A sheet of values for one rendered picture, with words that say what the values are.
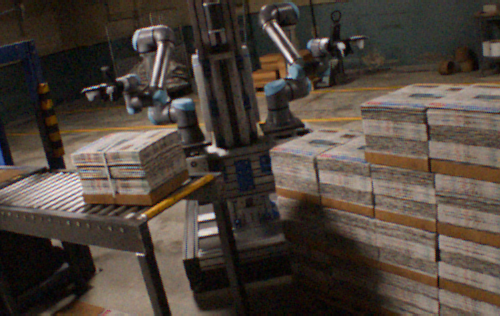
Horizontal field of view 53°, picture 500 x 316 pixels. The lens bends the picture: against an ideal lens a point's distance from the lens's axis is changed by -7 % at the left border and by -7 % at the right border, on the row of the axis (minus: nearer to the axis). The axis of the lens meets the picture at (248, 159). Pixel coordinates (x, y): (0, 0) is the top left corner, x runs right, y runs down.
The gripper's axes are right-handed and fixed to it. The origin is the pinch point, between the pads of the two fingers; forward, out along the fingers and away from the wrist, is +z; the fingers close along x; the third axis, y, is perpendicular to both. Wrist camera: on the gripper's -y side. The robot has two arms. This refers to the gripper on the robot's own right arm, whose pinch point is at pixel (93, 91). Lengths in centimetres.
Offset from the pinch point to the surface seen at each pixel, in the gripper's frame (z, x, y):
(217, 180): -2, -58, 38
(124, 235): 46, -40, 43
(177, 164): 9, -45, 28
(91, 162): 27.9, -15.7, 22.8
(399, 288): 8, -138, 74
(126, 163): 30, -34, 21
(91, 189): 27.0, -12.7, 35.4
